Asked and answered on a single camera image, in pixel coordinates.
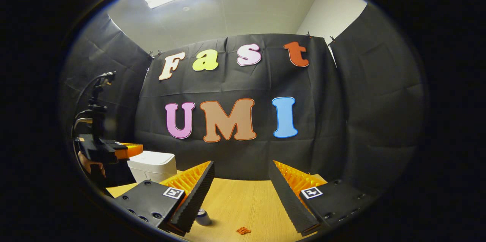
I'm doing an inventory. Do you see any blue silver pop can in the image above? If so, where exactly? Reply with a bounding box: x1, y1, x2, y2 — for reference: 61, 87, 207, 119
195, 209, 213, 227

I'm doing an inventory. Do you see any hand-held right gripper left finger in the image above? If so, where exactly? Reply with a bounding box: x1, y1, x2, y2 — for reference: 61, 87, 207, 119
114, 160, 215, 237

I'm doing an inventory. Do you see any black camera cable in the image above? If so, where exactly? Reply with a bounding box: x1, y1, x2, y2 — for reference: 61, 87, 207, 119
71, 73, 114, 140

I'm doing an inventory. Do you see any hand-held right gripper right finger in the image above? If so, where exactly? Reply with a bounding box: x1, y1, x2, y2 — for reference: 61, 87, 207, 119
268, 160, 380, 237

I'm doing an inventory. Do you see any white desktop garbage bin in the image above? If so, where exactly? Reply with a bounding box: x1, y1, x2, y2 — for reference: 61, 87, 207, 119
127, 151, 178, 184

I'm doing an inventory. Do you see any wooden desktop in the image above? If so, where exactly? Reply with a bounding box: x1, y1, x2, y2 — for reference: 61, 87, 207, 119
106, 170, 328, 242

